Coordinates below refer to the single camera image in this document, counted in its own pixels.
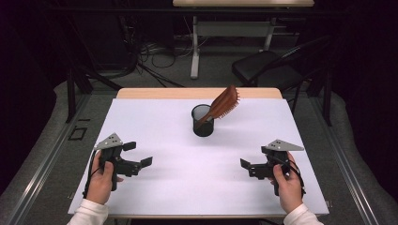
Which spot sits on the person's left hand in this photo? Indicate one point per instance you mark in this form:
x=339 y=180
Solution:
x=98 y=184

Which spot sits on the metal floor rail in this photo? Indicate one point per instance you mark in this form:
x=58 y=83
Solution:
x=347 y=170
x=48 y=159

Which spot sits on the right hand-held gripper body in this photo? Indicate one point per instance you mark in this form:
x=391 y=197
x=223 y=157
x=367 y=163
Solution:
x=281 y=146

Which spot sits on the wooden paddle hairbrush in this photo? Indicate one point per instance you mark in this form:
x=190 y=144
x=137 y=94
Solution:
x=223 y=101

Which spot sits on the person's right hand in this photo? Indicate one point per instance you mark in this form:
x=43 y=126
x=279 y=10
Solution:
x=289 y=190

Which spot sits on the black mesh pen holder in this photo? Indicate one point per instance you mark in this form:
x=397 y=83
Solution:
x=203 y=131

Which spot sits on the white table cover sheet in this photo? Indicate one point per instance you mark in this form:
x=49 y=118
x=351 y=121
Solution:
x=175 y=175

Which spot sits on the black folding chair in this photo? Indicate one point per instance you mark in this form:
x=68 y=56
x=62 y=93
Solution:
x=266 y=67

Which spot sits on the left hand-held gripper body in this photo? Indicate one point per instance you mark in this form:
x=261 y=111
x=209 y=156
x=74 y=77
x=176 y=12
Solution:
x=109 y=142

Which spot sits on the black metal stand frame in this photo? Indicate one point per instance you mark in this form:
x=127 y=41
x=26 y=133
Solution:
x=327 y=100
x=71 y=93

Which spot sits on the white metal frame table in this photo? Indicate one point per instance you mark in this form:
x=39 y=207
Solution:
x=231 y=28

